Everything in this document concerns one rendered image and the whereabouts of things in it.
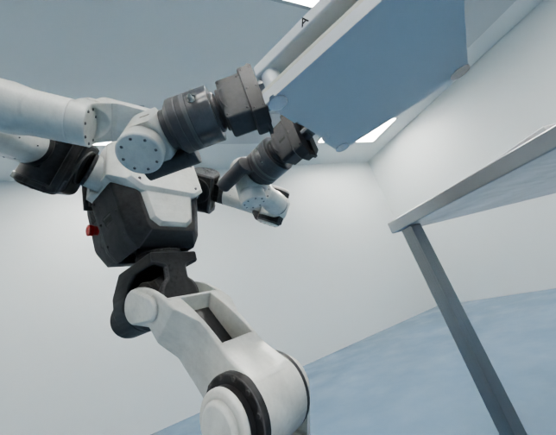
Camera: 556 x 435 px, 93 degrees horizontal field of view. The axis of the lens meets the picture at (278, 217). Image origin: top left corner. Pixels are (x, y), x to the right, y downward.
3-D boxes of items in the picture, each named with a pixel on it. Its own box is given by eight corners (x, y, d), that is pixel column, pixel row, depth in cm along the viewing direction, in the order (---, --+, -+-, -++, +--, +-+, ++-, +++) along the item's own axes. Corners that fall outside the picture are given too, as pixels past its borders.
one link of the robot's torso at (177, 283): (108, 345, 73) (102, 282, 79) (154, 333, 83) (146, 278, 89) (160, 324, 58) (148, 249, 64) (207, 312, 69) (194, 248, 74)
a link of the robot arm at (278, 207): (268, 215, 74) (289, 229, 92) (280, 181, 75) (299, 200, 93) (236, 206, 79) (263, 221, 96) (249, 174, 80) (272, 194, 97)
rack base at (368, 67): (469, 70, 43) (461, 59, 44) (459, -70, 24) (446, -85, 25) (339, 152, 56) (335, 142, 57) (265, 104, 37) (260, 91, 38)
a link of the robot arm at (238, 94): (255, 90, 50) (196, 111, 50) (243, 42, 41) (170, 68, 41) (276, 143, 45) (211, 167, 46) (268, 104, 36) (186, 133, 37)
